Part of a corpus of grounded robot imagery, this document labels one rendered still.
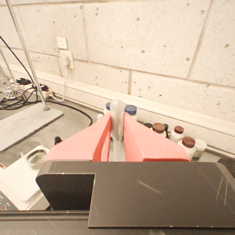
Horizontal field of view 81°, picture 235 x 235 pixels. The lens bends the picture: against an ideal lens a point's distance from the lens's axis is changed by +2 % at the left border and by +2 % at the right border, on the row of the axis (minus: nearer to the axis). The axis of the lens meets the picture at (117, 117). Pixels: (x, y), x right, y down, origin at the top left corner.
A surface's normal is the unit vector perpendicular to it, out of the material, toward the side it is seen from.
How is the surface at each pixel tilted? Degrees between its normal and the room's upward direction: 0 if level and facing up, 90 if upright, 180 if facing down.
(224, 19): 90
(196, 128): 90
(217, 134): 90
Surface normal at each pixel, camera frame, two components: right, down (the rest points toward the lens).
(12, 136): 0.00, -0.81
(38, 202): 0.86, 0.31
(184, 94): -0.51, 0.50
